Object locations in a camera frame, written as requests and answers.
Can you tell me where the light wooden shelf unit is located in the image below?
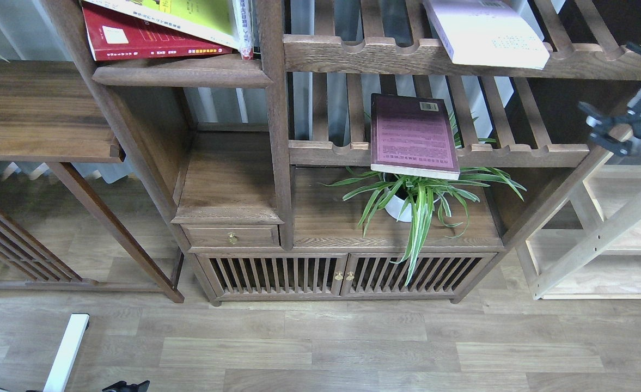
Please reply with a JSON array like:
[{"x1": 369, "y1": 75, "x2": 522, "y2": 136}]
[{"x1": 515, "y1": 147, "x2": 641, "y2": 299}]

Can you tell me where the white plant pot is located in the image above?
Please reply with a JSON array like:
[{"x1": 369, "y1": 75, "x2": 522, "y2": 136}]
[{"x1": 384, "y1": 176, "x2": 441, "y2": 222}]

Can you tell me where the slatted cabinet door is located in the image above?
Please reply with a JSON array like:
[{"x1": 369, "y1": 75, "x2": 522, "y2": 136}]
[
  {"x1": 197, "y1": 253, "x2": 348, "y2": 301},
  {"x1": 340, "y1": 253, "x2": 496, "y2": 303}
]

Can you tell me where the dark wooden bookshelf cabinet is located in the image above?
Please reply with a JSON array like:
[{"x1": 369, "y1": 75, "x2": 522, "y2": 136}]
[{"x1": 41, "y1": 1, "x2": 641, "y2": 305}]

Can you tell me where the white metal bar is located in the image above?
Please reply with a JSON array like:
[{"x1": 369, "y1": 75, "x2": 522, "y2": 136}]
[{"x1": 43, "y1": 313, "x2": 90, "y2": 391}]

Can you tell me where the green spider plant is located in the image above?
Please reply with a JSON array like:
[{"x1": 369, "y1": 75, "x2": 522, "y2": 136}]
[{"x1": 323, "y1": 112, "x2": 527, "y2": 286}]

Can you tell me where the right slatted cabinet door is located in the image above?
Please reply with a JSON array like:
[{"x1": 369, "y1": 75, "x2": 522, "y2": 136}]
[{"x1": 340, "y1": 253, "x2": 496, "y2": 303}]

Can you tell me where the white and red book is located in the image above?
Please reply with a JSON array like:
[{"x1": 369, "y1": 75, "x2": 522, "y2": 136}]
[{"x1": 231, "y1": 0, "x2": 254, "y2": 60}]

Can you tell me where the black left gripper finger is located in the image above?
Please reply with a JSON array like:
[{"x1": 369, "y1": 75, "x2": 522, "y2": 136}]
[{"x1": 101, "y1": 380, "x2": 150, "y2": 392}]

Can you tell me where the small wooden drawer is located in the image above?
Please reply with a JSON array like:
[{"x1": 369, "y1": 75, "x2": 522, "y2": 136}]
[{"x1": 181, "y1": 225, "x2": 279, "y2": 247}]

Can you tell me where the purple book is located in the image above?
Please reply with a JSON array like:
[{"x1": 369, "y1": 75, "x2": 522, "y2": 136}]
[{"x1": 370, "y1": 93, "x2": 460, "y2": 180}]

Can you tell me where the left slatted cabinet door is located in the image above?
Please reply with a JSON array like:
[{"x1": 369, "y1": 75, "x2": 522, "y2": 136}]
[{"x1": 197, "y1": 253, "x2": 348, "y2": 301}]

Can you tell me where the dark wooden side table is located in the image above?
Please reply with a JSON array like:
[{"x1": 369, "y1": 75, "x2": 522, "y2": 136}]
[{"x1": 0, "y1": 60, "x2": 184, "y2": 303}]

